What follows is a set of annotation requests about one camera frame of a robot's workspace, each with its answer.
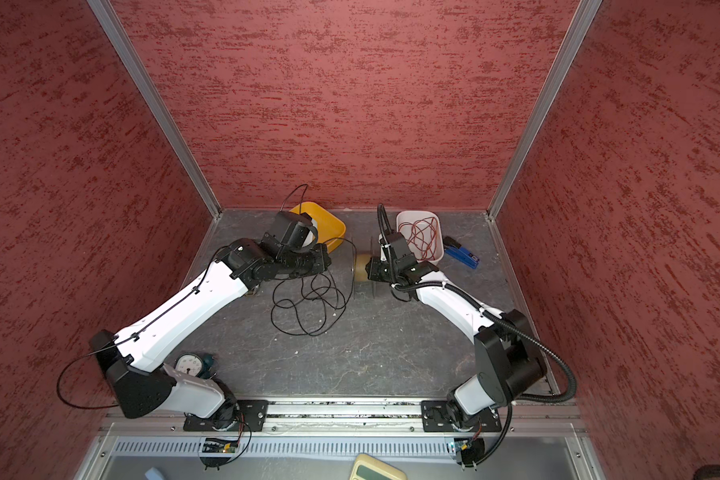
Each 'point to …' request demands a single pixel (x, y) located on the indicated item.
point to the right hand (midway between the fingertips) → (368, 272)
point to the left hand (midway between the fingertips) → (330, 267)
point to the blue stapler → (453, 249)
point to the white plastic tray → (409, 215)
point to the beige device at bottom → (367, 467)
